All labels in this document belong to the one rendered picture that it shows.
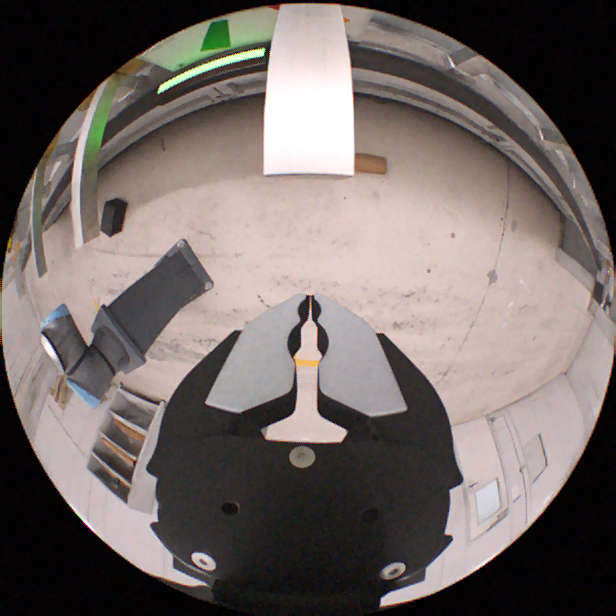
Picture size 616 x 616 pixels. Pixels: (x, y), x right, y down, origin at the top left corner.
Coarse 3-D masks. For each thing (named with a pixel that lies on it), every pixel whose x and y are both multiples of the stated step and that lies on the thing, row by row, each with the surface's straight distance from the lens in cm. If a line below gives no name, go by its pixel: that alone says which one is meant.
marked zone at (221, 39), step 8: (216, 24) 31; (224, 24) 31; (208, 32) 32; (216, 32) 32; (224, 32) 33; (208, 40) 34; (216, 40) 34; (224, 40) 34; (208, 48) 35; (216, 48) 35
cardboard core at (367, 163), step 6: (360, 156) 89; (366, 156) 90; (372, 156) 91; (378, 156) 93; (360, 162) 88; (366, 162) 89; (372, 162) 89; (378, 162) 90; (384, 162) 91; (360, 168) 89; (366, 168) 89; (372, 168) 90; (378, 168) 90; (384, 168) 91
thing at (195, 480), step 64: (192, 448) 6; (256, 448) 5; (320, 448) 5; (384, 448) 6; (192, 512) 6; (256, 512) 5; (320, 512) 5; (384, 512) 5; (448, 512) 6; (192, 576) 7; (256, 576) 6; (320, 576) 5; (384, 576) 6
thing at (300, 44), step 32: (288, 32) 11; (320, 32) 11; (288, 64) 9; (320, 64) 9; (288, 96) 8; (320, 96) 8; (352, 96) 8; (288, 128) 8; (320, 128) 8; (352, 128) 8; (288, 160) 7; (320, 160) 7; (352, 160) 7
